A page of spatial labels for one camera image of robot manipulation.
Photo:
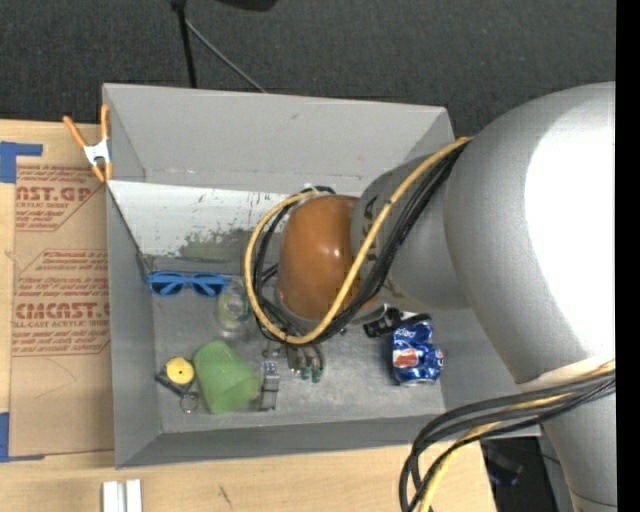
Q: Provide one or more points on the yellow and black small tool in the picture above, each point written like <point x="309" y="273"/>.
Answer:
<point x="179" y="370"/>

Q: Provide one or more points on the crushed blue soda can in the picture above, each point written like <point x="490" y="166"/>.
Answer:
<point x="415" y="355"/>

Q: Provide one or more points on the grey metal bin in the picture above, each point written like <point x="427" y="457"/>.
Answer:
<point x="350" y="395"/>

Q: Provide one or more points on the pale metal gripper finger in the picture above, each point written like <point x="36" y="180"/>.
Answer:
<point x="270" y="387"/>

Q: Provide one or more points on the black cylinder on white bracket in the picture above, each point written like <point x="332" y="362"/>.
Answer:
<point x="381" y="323"/>

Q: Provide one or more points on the clear glass jar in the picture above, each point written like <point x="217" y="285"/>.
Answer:
<point x="232" y="310"/>

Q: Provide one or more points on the green plastic cup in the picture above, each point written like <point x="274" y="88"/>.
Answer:
<point x="222" y="375"/>

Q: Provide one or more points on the brown cardboard board red print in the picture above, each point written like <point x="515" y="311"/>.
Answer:
<point x="55" y="390"/>

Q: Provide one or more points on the blue sunglasses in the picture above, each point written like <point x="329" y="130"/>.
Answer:
<point x="172" y="283"/>

